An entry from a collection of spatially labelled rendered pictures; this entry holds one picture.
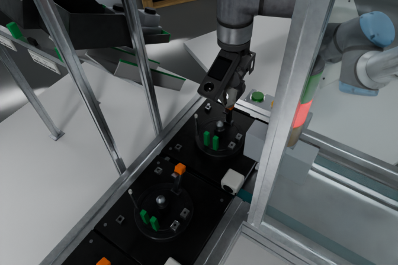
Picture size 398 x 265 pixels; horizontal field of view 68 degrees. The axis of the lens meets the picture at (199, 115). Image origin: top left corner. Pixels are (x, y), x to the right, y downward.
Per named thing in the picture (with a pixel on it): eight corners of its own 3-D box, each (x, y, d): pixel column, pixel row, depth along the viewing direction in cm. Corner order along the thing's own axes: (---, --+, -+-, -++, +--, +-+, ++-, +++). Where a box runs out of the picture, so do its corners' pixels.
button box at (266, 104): (250, 100, 104) (252, 87, 99) (309, 124, 96) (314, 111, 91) (241, 112, 100) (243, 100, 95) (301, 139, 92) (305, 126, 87)
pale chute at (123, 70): (153, 73, 102) (159, 62, 101) (179, 91, 96) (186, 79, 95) (84, 54, 78) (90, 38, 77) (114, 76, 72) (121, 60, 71)
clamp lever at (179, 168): (175, 185, 73) (179, 161, 69) (182, 189, 72) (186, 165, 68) (166, 193, 70) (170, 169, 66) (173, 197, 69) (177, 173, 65)
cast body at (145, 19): (152, 32, 82) (156, 6, 79) (160, 38, 80) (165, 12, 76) (124, 31, 77) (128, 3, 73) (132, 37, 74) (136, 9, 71)
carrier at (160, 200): (158, 158, 84) (151, 131, 74) (232, 201, 74) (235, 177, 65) (95, 230, 71) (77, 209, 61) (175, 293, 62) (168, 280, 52)
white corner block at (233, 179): (228, 174, 79) (229, 167, 76) (244, 183, 78) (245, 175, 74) (220, 188, 77) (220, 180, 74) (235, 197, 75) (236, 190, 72)
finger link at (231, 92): (246, 100, 80) (249, 75, 73) (235, 115, 77) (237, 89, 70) (236, 96, 81) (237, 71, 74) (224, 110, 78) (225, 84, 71)
